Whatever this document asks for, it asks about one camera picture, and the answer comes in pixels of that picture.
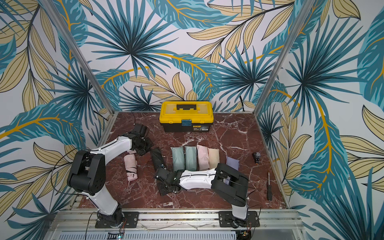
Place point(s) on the beige sleeved umbrella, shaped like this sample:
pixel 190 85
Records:
pixel 214 157

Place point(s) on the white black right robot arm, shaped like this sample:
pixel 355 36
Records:
pixel 227 182

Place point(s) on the aluminium frame rail left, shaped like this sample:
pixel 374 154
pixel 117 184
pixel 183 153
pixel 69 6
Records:
pixel 59 22

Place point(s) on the mint sleeved umbrella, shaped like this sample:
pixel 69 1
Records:
pixel 191 158
pixel 178 158

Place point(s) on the small black electrical part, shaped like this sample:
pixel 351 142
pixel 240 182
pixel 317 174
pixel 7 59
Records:
pixel 256 156

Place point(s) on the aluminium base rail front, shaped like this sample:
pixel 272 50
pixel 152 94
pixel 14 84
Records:
pixel 168 224

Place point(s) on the black handled screwdriver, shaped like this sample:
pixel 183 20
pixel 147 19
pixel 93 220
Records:
pixel 269 189

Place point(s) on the aluminium frame rail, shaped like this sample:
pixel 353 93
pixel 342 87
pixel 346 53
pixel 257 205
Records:
pixel 298 23
pixel 59 22

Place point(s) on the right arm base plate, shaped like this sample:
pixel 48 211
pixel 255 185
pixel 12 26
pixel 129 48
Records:
pixel 227 220

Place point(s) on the mint sleeved umbrella left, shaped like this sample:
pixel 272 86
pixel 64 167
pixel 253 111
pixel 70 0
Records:
pixel 178 158

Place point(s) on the lavender sleeved umbrella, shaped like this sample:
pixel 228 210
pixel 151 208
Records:
pixel 233 163

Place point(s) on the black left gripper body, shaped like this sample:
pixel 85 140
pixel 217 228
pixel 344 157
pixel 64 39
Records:
pixel 144 146

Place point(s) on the pink sleeved umbrella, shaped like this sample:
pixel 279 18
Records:
pixel 203 157

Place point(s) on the mint sleeved umbrella right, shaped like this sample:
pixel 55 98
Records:
pixel 191 158

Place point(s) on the yellow black toolbox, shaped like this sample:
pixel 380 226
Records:
pixel 186 116

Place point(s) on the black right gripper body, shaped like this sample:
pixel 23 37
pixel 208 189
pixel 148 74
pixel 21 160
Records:
pixel 162 179

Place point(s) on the black sleeved umbrella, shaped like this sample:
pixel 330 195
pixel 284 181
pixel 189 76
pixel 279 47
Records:
pixel 157 159

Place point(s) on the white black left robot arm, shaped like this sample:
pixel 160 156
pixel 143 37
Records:
pixel 88 172

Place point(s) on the aluminium frame rail right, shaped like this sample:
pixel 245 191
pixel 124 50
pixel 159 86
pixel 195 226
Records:
pixel 298 23

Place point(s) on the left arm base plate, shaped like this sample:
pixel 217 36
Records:
pixel 128 220

